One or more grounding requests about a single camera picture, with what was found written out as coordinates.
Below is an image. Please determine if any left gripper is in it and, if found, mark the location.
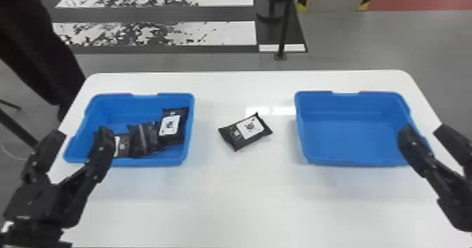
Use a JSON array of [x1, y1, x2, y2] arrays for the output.
[[3, 125, 117, 229]]

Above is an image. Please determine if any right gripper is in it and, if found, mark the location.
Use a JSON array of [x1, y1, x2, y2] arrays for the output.
[[397, 123, 472, 233]]

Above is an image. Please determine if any black part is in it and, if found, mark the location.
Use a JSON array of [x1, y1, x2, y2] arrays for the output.
[[112, 133, 132, 158], [218, 111, 274, 153], [126, 122, 162, 159], [158, 107, 190, 146]]

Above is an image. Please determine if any blue tray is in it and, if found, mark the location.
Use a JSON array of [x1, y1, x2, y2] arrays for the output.
[[294, 90, 431, 169], [63, 91, 196, 169]]

